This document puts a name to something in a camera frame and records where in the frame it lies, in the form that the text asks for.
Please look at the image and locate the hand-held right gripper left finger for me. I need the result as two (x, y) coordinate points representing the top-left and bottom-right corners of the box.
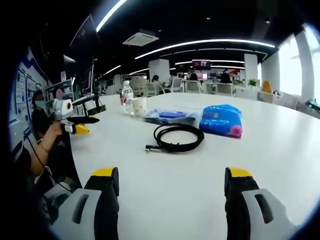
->
(48, 166), (120, 240)

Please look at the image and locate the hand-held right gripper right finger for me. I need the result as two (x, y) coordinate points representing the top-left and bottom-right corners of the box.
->
(224, 166), (301, 240)

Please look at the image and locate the clear water bottle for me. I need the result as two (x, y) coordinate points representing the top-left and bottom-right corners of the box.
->
(121, 80), (135, 116)

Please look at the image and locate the white paper cup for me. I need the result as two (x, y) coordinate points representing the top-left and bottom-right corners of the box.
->
(131, 96), (147, 117)

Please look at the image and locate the blue tissue pack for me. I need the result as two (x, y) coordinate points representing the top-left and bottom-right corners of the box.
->
(199, 104), (243, 139)

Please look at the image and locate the clear packet with blue disc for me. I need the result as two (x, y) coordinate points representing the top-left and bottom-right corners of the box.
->
(142, 107), (201, 125)

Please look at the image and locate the person's left hand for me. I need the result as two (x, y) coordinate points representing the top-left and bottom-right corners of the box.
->
(43, 119), (66, 141)

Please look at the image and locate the white storage shelf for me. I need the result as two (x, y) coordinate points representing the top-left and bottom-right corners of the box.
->
(44, 78), (75, 101)

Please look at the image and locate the open laptop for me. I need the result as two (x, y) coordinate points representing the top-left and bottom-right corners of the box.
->
(82, 64), (96, 97)

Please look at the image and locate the dark desktop monitor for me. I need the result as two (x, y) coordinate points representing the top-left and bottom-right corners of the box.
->
(63, 54), (76, 73)

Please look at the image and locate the white worn device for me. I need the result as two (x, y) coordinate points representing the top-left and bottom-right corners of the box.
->
(41, 184), (75, 226)

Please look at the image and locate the white table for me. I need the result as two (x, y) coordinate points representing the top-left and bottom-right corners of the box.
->
(68, 92), (320, 240)

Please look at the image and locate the person's dark clothing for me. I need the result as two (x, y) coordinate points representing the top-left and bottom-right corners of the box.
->
(11, 147), (83, 226)

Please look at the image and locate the large black hanging screen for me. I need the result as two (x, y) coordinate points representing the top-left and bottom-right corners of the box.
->
(69, 14), (101, 66)

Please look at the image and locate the ceiling air conditioner vent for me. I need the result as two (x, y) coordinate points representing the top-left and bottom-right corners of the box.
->
(122, 28), (160, 47)

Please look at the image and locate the straight ceiling light strip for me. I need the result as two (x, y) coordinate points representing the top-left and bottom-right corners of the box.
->
(96, 0), (128, 33)

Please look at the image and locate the white office chair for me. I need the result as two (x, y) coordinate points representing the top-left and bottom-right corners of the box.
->
(216, 82), (236, 96)
(186, 80), (202, 93)

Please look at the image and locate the curved ceiling light strip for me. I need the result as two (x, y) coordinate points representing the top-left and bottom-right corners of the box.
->
(134, 38), (276, 60)

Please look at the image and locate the wall poster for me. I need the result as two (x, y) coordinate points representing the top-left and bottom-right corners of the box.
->
(9, 49), (51, 151)

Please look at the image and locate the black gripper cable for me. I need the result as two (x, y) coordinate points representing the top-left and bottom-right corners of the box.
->
(26, 127), (73, 193)

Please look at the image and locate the wall television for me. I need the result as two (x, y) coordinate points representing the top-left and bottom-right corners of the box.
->
(191, 59), (211, 70)

